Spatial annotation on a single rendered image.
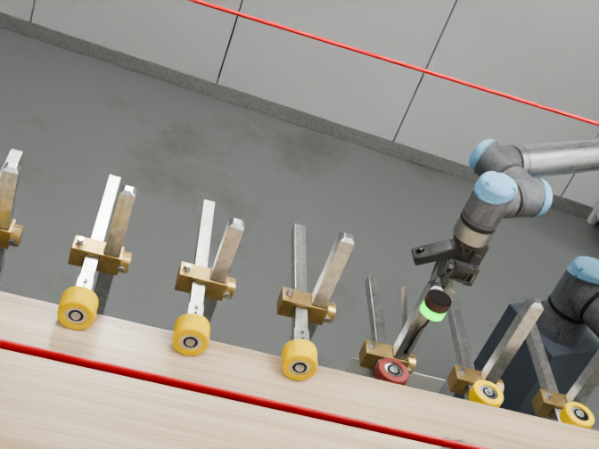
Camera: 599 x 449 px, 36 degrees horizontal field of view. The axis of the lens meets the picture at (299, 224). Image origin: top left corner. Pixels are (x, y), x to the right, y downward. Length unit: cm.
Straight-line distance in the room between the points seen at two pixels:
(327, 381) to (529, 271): 266
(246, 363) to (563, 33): 316
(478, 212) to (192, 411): 78
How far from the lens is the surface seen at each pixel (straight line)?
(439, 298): 216
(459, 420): 221
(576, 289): 309
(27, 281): 349
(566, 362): 320
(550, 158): 241
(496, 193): 211
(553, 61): 490
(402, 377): 222
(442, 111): 495
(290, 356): 204
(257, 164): 450
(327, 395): 209
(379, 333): 238
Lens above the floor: 231
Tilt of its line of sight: 33 degrees down
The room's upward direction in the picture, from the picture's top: 22 degrees clockwise
